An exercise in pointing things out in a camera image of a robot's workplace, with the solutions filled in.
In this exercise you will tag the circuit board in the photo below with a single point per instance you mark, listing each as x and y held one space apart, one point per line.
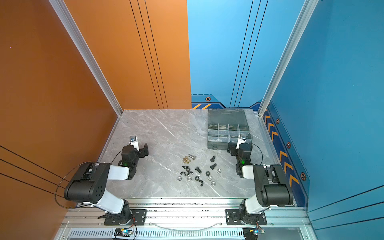
123 234
252 233

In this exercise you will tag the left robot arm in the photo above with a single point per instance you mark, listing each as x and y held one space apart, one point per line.
88 185

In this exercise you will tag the black hex bolt middle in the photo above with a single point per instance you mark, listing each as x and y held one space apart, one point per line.
198 170

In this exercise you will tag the right circuit board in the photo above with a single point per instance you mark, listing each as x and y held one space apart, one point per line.
252 233

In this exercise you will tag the left aluminium frame post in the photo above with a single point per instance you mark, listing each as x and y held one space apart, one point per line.
75 34

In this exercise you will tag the black wing nut front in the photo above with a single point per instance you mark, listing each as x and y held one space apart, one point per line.
197 178

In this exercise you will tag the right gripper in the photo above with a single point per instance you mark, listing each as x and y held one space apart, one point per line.
240 146

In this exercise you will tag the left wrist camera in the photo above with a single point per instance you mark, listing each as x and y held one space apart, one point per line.
134 142

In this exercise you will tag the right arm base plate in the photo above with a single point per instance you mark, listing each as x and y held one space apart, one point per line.
235 217

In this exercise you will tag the silver hex bolt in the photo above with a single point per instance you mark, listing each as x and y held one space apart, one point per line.
190 157

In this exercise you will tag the black hex bolt lower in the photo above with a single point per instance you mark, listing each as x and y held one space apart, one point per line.
213 166

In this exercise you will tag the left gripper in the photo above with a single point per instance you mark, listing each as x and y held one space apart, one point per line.
141 150

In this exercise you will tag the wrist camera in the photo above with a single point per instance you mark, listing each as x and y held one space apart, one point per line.
241 139
134 142

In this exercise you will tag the clear plastic organizer box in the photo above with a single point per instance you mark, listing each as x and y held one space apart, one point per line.
225 126

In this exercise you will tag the aluminium frame post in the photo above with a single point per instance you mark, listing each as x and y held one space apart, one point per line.
291 45
75 34

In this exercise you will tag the brass wing nut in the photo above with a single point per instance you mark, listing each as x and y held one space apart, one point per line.
186 160

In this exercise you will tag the left circuit board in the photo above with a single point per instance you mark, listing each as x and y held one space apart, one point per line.
123 234

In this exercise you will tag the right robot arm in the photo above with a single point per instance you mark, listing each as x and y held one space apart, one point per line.
271 185

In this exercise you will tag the front aluminium rail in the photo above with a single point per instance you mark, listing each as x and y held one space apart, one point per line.
187 219

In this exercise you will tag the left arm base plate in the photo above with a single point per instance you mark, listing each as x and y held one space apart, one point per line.
135 217

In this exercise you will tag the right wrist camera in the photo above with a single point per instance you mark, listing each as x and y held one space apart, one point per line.
241 139

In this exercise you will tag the right aluminium frame post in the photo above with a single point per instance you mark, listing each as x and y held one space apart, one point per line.
291 45

